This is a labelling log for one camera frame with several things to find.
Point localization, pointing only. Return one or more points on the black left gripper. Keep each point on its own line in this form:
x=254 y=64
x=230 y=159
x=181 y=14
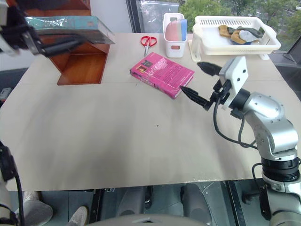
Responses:
x=17 y=33

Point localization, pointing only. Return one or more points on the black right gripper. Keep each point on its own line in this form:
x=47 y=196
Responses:
x=221 y=90

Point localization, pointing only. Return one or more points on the teal book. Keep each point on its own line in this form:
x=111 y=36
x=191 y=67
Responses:
x=70 y=24

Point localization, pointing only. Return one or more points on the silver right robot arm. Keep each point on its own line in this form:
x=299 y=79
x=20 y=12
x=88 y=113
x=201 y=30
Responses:
x=270 y=122

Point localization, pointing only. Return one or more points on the wooden bookshelf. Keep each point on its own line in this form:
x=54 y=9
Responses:
x=82 y=66

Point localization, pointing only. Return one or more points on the pink book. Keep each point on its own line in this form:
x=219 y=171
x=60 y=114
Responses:
x=162 y=73

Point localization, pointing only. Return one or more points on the white plastic storage bin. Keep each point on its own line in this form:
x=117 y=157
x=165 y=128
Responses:
x=174 y=48

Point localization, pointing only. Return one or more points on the white plastic basket rack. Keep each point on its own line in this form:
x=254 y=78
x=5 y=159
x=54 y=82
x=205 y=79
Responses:
x=235 y=46

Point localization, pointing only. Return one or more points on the blue board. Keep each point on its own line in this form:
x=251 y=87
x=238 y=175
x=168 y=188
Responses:
x=184 y=29

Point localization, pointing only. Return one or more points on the brown cloth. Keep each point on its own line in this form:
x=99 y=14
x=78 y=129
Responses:
x=237 y=37

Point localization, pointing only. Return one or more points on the pink board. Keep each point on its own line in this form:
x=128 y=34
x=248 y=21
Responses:
x=173 y=30

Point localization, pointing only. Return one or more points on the clear plastic bag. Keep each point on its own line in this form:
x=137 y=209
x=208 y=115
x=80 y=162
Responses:
x=157 y=11

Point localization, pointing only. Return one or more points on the black acrylic stand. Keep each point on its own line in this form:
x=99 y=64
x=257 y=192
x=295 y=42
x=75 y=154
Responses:
x=288 y=54

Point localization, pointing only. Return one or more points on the grey robot torso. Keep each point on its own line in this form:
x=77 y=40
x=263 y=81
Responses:
x=148 y=220

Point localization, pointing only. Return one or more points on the white shoe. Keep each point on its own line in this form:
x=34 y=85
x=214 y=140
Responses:
x=78 y=216
x=35 y=208

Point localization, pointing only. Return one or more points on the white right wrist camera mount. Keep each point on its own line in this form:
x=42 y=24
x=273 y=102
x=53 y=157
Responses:
x=236 y=75

